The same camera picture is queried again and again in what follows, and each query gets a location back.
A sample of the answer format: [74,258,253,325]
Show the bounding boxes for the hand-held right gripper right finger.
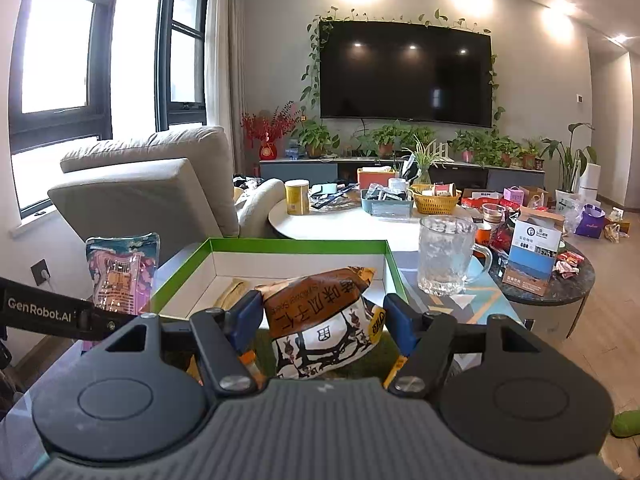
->
[383,293,543,401]

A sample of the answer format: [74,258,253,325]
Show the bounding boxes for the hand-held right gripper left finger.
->
[102,290,264,397]

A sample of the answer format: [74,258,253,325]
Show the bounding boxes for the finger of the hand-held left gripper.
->
[80,305,143,343]

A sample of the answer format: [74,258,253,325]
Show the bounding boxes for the pink snack packet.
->
[85,232,162,317]

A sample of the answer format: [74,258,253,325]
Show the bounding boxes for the orange white seed snack bag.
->
[254,266,387,381]

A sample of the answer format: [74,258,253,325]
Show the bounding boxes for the green cardboard box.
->
[148,238,408,381]

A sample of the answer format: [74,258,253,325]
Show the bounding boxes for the small orange snack packet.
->
[237,350,266,388]

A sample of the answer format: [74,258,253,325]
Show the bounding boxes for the clear glass mug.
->
[417,216,493,297]

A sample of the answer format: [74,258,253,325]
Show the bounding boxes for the white oval coffee table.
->
[268,200,481,241]

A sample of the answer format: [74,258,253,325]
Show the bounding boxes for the grey plastic tray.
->
[361,185,415,217]

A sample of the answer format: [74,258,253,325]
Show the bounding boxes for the yellow woven basket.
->
[409,183,461,215]

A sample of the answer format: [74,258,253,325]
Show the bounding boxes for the yellow canister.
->
[284,179,311,217]

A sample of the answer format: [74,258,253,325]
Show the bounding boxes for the striped paper cup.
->
[481,203,506,233]

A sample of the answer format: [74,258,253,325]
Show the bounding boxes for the beige sofa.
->
[47,126,286,261]

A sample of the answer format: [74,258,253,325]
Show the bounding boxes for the coral tissue box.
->
[357,166,396,191]

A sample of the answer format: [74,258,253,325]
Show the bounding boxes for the blue white carton box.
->
[501,206,566,297]

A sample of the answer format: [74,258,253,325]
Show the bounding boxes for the spider plant in glass vase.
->
[402,135,446,186]

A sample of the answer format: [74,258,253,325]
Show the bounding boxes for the grey television cabinet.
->
[259,156,546,193]

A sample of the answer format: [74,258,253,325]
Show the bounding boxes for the red flower vase arrangement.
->
[240,101,301,161]

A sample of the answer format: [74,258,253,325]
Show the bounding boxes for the round dark side table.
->
[487,240,597,343]

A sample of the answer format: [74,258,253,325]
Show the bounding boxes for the red candy packets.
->
[555,250,583,278]

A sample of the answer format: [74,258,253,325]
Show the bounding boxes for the green potted plant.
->
[370,122,436,158]
[295,119,341,158]

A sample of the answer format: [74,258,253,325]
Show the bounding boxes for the row of green potted plants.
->
[450,130,521,167]

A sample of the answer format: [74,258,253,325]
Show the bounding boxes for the small potted plant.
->
[520,137,546,170]

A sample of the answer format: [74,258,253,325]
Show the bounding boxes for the purple gift bag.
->
[575,205,606,238]

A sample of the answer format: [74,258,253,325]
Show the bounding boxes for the tall leafy plant white pot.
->
[542,122,598,211]

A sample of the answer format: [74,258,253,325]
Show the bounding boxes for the white humidifier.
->
[580,162,601,201]

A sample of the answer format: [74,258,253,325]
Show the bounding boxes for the green slipper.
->
[611,410,640,438]

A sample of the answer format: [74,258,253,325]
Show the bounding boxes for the large black framed window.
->
[10,0,126,218]

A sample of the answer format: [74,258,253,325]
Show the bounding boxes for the sheer white curtain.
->
[205,0,251,176]

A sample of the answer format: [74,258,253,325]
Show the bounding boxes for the trailing green vine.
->
[300,6,506,121]

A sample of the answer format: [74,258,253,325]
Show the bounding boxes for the narrow black framed window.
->
[155,0,211,133]

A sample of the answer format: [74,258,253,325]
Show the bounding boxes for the black wall television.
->
[319,20,493,128]

